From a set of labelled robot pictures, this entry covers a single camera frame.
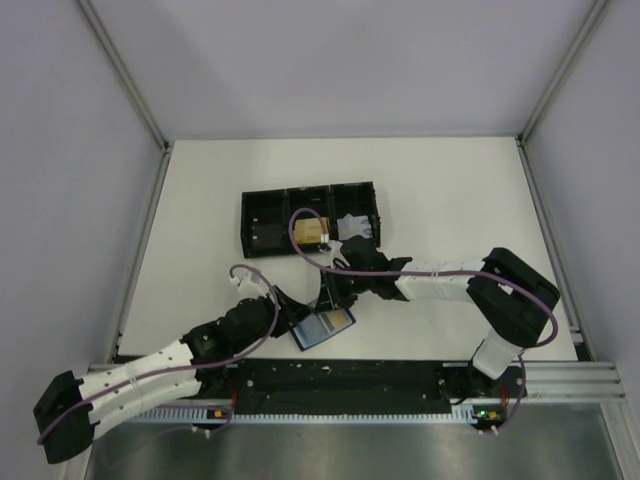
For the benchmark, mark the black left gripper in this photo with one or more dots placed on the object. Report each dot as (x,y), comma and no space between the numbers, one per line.
(291,311)

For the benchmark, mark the blue leather card holder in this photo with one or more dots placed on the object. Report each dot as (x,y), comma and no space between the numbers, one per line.
(311,332)

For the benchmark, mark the gold credit card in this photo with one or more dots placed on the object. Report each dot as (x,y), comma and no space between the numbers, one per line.
(335,321)

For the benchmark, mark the aluminium front frame rail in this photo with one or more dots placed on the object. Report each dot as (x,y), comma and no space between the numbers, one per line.
(559,382)

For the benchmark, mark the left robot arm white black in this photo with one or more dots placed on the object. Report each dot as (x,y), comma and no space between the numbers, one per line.
(75,411)

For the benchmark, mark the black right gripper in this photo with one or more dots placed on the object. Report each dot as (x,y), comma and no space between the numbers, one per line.
(330,295)

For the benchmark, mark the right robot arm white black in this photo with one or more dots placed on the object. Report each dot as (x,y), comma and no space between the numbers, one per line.
(515,299)

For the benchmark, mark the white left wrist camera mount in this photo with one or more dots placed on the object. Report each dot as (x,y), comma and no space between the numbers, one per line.
(249,285)

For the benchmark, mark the aluminium frame rail right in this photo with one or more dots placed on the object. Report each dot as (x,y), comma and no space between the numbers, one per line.
(538,151)

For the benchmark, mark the black three-compartment tray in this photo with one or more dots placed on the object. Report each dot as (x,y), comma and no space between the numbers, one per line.
(265,215)

